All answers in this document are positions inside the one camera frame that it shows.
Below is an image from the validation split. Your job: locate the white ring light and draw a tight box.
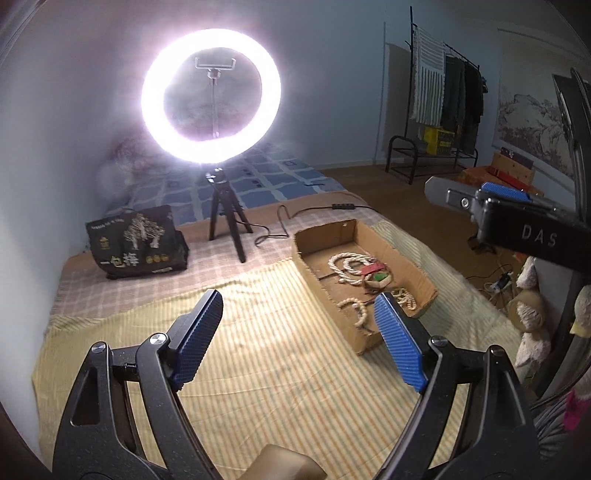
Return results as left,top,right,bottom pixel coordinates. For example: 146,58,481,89
141,30,282,164

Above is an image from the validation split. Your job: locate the white rope bracelet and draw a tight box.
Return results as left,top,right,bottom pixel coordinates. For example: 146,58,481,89
329,251,371,285

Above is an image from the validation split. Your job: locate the black metal clothes rack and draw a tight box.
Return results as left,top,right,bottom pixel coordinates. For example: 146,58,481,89
385,6,486,186

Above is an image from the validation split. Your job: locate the phone holder on rod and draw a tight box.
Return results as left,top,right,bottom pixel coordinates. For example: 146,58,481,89
194,56,238,139

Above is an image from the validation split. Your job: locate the black hanging garment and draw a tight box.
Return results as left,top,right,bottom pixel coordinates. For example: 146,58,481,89
462,62,486,156

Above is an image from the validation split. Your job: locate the dark green hanging garment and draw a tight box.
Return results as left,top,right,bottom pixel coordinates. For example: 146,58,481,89
441,55,468,136

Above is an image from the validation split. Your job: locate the beige plush toy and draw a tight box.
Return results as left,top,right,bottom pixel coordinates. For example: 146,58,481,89
509,256,556,366

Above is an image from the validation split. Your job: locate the beige beaded bracelet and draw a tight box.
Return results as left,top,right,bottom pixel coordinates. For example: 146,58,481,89
338,298,376,330

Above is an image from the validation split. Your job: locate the black bag with gold trees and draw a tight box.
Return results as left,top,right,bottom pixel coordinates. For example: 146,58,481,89
85,205,190,280

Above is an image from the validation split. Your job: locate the black tripod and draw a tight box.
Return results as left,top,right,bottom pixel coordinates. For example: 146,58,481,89
203,166,254,264

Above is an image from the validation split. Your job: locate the landscape wall poster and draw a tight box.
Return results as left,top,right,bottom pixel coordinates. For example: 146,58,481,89
493,30,579,182

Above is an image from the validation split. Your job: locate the pink plaid blanket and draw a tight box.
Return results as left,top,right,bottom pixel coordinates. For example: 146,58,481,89
51,203,298,319

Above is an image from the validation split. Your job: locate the white power strip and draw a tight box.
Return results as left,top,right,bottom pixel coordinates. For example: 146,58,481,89
488,272,516,295

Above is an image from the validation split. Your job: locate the brown cardboard box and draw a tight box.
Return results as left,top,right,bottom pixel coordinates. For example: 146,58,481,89
457,151,546,200

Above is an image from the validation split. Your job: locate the striped hanging towel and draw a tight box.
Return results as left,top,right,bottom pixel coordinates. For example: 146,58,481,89
412,25,447,125

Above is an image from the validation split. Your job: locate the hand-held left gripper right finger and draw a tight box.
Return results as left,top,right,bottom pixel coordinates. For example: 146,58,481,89
373,292,541,480

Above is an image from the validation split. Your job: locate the red flat box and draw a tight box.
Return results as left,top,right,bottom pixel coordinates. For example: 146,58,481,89
491,168,528,191

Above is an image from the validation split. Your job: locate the twisted beige rope bracelet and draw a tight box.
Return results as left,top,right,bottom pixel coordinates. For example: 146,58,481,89
392,288,417,311

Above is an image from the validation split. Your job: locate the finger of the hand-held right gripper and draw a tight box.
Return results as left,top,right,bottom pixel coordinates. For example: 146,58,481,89
479,182,533,205
425,174,477,214

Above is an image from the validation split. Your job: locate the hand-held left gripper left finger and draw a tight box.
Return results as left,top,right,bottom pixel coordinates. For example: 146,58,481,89
52,289,225,480

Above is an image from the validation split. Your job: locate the black power cable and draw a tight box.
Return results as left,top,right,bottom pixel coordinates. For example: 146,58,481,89
254,202,376,247

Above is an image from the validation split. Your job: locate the yellow striped cloth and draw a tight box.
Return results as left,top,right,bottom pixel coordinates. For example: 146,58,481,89
31,263,522,480

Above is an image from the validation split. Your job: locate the yellow crate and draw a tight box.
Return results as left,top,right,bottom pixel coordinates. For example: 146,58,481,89
423,126,456,156

